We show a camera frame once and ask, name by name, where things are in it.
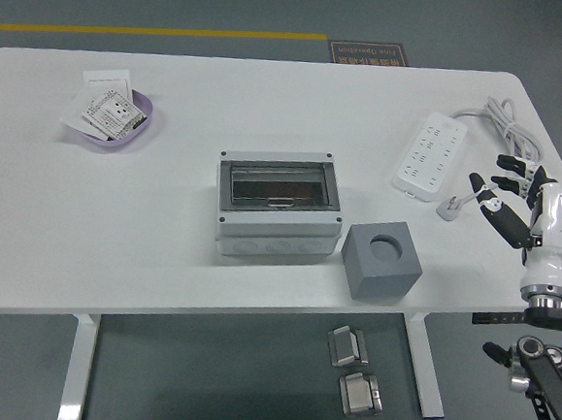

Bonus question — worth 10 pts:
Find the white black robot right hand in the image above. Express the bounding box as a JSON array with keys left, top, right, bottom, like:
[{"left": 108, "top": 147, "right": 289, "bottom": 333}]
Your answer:
[{"left": 458, "top": 150, "right": 562, "bottom": 300}]

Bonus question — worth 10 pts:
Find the grey enclosure box with lid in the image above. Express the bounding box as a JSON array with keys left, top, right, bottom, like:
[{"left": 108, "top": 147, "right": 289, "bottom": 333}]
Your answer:
[{"left": 212, "top": 144, "right": 349, "bottom": 265}]

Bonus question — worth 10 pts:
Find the grey cube with round hole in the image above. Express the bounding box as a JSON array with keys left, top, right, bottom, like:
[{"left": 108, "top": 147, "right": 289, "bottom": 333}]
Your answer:
[{"left": 336, "top": 216, "right": 427, "bottom": 307}]

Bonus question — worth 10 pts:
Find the black table control panel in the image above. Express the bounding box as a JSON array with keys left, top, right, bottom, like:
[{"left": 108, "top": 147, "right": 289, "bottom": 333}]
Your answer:
[{"left": 471, "top": 306, "right": 530, "bottom": 331}]

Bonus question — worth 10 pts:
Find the white power strip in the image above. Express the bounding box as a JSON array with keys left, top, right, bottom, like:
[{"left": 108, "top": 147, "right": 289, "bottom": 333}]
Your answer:
[{"left": 389, "top": 109, "right": 470, "bottom": 206}]

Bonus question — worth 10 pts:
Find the white table leg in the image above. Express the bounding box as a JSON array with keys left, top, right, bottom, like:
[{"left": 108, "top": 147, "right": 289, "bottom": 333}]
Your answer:
[
  {"left": 55, "top": 311, "right": 102, "bottom": 420},
  {"left": 398, "top": 310, "right": 453, "bottom": 420}
]

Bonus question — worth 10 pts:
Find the small metal block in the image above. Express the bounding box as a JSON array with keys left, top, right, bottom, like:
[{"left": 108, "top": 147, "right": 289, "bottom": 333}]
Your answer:
[
  {"left": 336, "top": 370, "right": 387, "bottom": 419},
  {"left": 325, "top": 324, "right": 372, "bottom": 372}
]

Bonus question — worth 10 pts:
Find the brown floor sign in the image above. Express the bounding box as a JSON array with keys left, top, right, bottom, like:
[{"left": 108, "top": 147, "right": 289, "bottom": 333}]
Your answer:
[{"left": 325, "top": 39, "right": 411, "bottom": 69}]

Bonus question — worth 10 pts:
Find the purple plastic tray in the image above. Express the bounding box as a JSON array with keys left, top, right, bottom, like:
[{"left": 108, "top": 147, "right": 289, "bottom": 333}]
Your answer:
[{"left": 66, "top": 83, "right": 155, "bottom": 152}]

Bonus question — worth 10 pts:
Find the socket panel with printed back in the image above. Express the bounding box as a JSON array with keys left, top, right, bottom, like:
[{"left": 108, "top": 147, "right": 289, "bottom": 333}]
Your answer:
[{"left": 79, "top": 86, "right": 149, "bottom": 143}]

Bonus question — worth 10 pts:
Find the white power cord with plug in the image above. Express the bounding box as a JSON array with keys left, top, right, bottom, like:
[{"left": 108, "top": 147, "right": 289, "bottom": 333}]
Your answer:
[{"left": 434, "top": 91, "right": 548, "bottom": 229}]

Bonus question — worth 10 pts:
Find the plain white switch plate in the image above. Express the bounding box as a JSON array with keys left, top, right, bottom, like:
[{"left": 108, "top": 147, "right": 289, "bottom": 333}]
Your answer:
[{"left": 81, "top": 65, "right": 136, "bottom": 107}]

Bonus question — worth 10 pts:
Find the white flat wall panel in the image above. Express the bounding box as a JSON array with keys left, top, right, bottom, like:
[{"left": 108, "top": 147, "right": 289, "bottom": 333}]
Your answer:
[{"left": 57, "top": 89, "right": 111, "bottom": 142}]

